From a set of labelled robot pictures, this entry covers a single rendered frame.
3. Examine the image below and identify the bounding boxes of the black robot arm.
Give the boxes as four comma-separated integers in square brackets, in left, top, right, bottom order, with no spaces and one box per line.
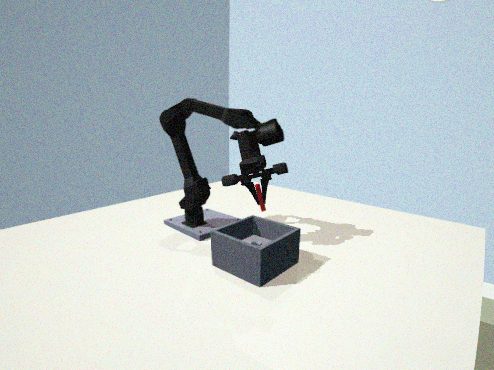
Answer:
[160,98,285,228]

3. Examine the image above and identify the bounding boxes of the red peg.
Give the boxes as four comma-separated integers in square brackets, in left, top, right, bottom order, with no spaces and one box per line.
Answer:
[255,184,266,212]

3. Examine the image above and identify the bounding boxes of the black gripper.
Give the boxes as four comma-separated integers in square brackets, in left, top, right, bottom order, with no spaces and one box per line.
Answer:
[221,148,289,206]

